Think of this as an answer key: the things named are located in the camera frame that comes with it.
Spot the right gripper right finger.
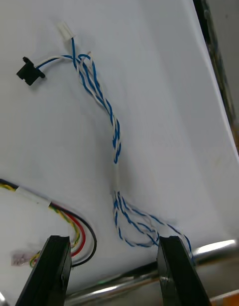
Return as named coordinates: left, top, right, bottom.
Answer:
left=156, top=235, right=213, bottom=306

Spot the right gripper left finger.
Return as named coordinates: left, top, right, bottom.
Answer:
left=15, top=235, right=73, bottom=306

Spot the red black green-yellow wire harness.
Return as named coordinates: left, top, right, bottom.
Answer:
left=0, top=178, right=98, bottom=269

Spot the blue-white twisted wire harness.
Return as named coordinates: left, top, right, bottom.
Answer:
left=16, top=21, right=195, bottom=265

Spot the yellow-orange plastic bin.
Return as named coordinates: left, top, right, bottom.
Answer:
left=210, top=290, right=239, bottom=306

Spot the white paper sheet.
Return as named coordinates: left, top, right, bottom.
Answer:
left=0, top=0, right=239, bottom=297

